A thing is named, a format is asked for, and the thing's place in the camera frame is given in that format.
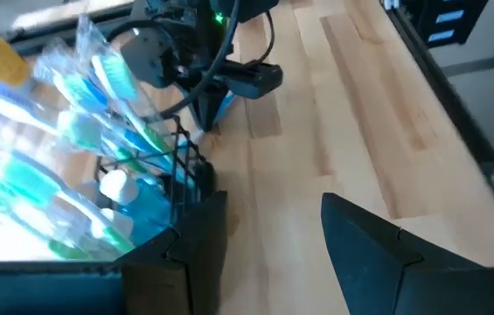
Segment blue mouthwash bottle white cap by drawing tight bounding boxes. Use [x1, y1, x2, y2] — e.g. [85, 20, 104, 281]
[91, 207, 173, 249]
[98, 168, 173, 220]

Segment black aluminium table frame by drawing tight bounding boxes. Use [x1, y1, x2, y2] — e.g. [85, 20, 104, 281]
[379, 0, 494, 176]

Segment purple toothbrush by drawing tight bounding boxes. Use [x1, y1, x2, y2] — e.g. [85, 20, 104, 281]
[0, 73, 62, 135]

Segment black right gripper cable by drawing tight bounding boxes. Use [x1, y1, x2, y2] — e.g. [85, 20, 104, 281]
[158, 0, 275, 120]

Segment black wire toothbrush basket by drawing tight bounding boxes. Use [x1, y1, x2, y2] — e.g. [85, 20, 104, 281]
[92, 112, 218, 228]

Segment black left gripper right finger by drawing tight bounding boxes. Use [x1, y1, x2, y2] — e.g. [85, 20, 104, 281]
[319, 192, 494, 315]

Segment green toothbrush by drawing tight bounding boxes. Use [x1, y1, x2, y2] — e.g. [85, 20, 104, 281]
[74, 15, 174, 152]
[31, 209, 99, 263]
[55, 109, 177, 176]
[0, 152, 138, 257]

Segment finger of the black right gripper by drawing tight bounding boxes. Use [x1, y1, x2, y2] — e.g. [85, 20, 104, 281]
[196, 82, 213, 132]
[211, 82, 230, 130]

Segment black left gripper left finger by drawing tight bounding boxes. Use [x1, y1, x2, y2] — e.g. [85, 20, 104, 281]
[0, 189, 229, 315]

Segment black rack with pale stripes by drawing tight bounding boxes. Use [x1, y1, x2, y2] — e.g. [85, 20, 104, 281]
[414, 0, 491, 46]

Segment blue toothbrush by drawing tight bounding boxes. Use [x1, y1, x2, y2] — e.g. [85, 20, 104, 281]
[31, 52, 193, 187]

